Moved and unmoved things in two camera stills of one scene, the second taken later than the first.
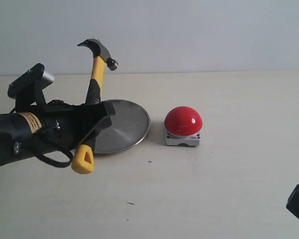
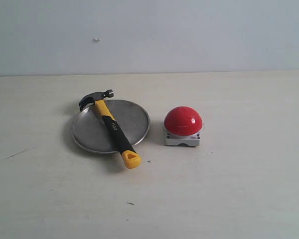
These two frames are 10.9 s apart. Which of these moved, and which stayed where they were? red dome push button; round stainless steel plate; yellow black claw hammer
Moved: yellow black claw hammer
Stayed: round stainless steel plate; red dome push button
